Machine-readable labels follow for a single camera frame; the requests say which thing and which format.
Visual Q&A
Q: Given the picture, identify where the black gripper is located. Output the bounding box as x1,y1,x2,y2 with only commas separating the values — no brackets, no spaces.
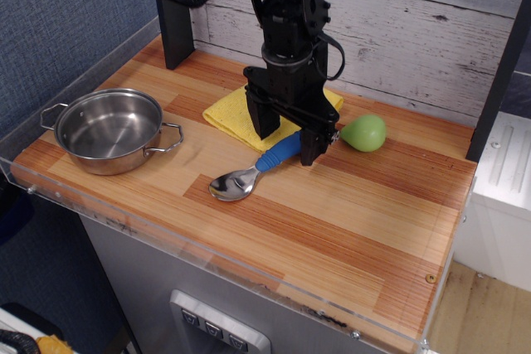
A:
244,45,339,166

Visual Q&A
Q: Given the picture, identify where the blue handled metal spoon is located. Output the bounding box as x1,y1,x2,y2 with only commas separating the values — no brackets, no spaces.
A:
208,131,301,201

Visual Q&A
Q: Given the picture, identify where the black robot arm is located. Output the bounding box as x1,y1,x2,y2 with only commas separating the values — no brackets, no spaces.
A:
244,0,342,166

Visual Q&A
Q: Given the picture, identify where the yellow folded cloth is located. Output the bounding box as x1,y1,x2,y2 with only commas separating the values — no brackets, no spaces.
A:
202,84,345,153

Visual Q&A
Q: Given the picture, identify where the green plastic pear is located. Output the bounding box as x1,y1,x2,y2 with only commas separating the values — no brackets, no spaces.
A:
340,114,387,153

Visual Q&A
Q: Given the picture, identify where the stainless steel pot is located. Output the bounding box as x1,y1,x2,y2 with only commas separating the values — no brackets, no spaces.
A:
40,88,184,176

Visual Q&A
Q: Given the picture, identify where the silver dispenser button panel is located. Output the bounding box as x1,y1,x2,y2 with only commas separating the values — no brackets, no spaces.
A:
169,289,272,353

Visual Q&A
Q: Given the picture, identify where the white aluminium block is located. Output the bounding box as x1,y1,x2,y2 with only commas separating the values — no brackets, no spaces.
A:
454,112,530,291

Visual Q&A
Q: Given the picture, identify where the clear acrylic table guard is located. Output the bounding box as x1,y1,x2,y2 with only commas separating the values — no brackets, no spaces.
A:
1,22,475,353

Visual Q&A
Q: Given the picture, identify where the yellow object bottom left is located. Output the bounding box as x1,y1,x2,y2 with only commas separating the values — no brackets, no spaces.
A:
37,335,74,354

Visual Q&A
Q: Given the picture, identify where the dark right vertical post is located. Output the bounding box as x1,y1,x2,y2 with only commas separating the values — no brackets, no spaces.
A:
466,0,531,163

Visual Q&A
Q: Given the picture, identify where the dark vertical post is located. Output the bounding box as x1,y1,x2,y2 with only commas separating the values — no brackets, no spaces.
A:
156,0,195,70
466,0,531,163

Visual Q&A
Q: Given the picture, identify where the dark left vertical post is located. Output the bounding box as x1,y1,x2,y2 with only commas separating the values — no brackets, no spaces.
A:
156,0,195,70

